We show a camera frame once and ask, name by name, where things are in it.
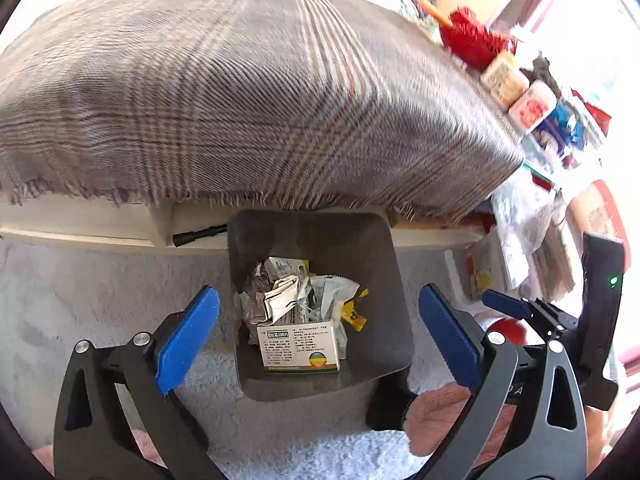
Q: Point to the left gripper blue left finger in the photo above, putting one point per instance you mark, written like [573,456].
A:
[177,352]

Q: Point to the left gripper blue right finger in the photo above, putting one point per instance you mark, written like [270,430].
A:
[457,336]

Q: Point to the white green medicine box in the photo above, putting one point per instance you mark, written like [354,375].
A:
[299,348]

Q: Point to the torn white carton piece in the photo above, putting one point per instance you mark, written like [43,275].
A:
[323,298]

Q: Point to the clear plastic bag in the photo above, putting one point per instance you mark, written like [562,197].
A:
[253,301]
[523,211]

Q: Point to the white paper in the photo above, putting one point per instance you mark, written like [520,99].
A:
[270,306]

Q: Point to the white milk carton box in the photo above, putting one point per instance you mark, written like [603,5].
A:
[279,267]

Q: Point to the yellow wrapper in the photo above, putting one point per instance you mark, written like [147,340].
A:
[350,314]

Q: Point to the dark square trash bin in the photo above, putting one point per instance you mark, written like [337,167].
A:
[354,246]

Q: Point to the person's right hand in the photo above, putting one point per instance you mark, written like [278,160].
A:
[599,436]

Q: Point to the clear plastic bag hanging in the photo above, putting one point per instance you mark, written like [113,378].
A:
[523,211]

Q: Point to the blue snack bag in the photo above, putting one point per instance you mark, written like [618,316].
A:
[566,125]

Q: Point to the red snack bag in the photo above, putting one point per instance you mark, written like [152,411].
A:
[602,118]

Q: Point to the grey plaid tablecloth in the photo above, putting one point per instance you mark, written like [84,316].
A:
[293,104]

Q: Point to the pink label white bottle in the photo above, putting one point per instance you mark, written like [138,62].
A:
[530,109]

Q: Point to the white cream bottle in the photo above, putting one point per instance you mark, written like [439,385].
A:
[511,86]

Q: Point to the yellow cap white bottle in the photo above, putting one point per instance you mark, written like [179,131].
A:
[498,69]

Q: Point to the red plastic basket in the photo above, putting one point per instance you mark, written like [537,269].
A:
[472,41]

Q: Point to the orange handle stick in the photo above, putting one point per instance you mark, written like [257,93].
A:
[430,9]

